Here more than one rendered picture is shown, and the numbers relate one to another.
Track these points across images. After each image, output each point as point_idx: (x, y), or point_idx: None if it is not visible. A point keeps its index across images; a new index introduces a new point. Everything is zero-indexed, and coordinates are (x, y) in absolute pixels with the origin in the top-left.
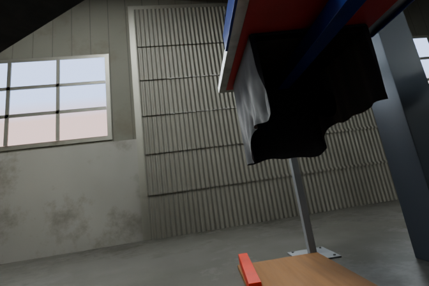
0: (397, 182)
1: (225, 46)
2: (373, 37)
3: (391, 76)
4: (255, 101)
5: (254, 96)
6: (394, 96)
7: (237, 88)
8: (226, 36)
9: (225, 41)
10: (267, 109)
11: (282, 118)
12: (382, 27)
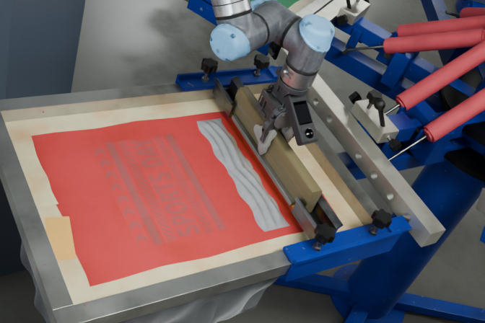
0: (4, 212)
1: (296, 277)
2: (68, 12)
3: (70, 83)
4: (237, 306)
5: (241, 302)
6: None
7: None
8: (316, 268)
9: (304, 272)
10: (248, 304)
11: None
12: None
